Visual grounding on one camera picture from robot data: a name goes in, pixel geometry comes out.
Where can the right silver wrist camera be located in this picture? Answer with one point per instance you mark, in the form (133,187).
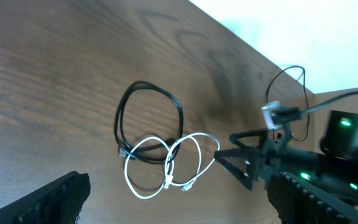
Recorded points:
(268,112)

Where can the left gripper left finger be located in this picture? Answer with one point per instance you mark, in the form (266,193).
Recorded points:
(59,202)

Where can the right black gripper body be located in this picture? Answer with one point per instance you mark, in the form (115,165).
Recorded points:
(278,156)

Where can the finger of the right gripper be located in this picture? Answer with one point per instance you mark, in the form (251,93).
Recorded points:
(262,135)
(243,163)

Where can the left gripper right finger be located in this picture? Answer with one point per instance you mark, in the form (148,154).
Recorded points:
(297,201)

